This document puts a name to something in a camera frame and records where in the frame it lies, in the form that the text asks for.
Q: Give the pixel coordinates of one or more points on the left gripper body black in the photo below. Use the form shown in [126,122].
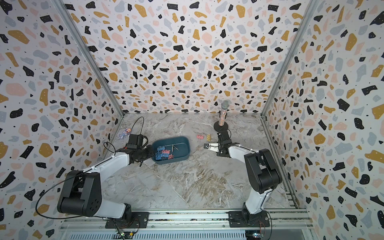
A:
[145,153]

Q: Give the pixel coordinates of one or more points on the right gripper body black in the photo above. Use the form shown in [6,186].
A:
[219,153]

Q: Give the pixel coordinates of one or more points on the teal plastic storage box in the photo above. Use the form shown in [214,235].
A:
[171,150]

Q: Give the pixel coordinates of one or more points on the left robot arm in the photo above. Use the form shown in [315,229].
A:
[81,194]

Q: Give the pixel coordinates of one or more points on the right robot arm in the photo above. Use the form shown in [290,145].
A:
[263,175]

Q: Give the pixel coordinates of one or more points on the purple bunny plush toy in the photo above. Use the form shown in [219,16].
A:
[126,132]

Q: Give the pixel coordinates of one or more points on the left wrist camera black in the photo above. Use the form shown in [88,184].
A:
[137,142]

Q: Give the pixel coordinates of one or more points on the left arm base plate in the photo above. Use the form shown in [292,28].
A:
[134,220]

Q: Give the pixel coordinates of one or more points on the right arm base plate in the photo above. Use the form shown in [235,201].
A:
[243,219]

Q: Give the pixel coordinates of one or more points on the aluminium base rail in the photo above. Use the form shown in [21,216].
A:
[281,224]

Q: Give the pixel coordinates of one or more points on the aluminium frame corner post right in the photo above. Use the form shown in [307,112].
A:
[292,50]

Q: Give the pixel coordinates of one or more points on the aluminium frame corner post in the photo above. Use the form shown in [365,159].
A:
[66,17]
[292,50]

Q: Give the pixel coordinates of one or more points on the aluminium frame corner post left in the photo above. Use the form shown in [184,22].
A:
[66,17]

